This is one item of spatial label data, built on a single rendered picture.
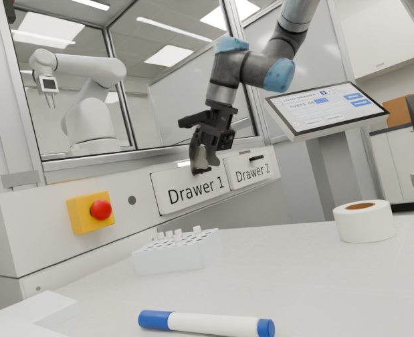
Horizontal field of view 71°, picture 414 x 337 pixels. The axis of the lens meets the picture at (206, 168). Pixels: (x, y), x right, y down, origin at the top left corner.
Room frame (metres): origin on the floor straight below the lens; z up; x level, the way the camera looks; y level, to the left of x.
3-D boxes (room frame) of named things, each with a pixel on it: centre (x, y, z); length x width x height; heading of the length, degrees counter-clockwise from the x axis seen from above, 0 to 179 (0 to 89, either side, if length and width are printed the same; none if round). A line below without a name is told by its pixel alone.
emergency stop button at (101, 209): (0.56, 0.22, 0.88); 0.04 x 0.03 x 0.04; 140
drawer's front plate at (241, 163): (1.08, -0.16, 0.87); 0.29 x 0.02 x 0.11; 140
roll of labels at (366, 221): (0.40, -0.19, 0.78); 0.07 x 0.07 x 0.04
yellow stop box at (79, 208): (0.58, 0.24, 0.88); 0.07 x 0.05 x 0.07; 140
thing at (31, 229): (1.19, 0.39, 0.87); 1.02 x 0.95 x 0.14; 140
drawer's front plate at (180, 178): (0.84, 0.04, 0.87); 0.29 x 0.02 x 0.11; 140
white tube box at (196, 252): (0.49, 0.08, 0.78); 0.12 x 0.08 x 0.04; 67
